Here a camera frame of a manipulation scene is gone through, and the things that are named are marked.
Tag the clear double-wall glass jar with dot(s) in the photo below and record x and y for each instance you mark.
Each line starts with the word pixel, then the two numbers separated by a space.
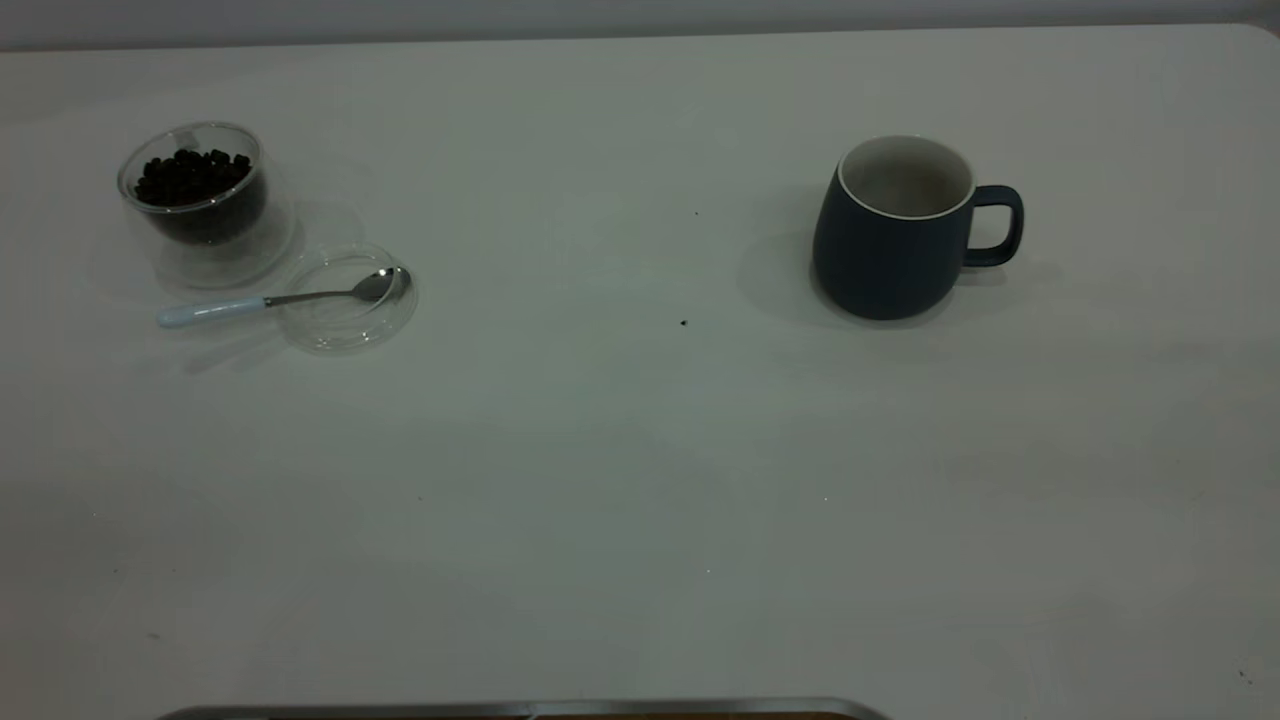
pixel 225 250

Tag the dark grey-blue ceramic mug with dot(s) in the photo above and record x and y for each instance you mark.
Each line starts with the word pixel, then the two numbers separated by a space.
pixel 885 260

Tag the black beans in jar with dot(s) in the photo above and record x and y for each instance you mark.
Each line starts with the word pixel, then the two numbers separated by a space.
pixel 190 180

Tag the clear round glass lid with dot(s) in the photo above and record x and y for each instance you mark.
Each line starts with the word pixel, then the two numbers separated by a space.
pixel 345 325

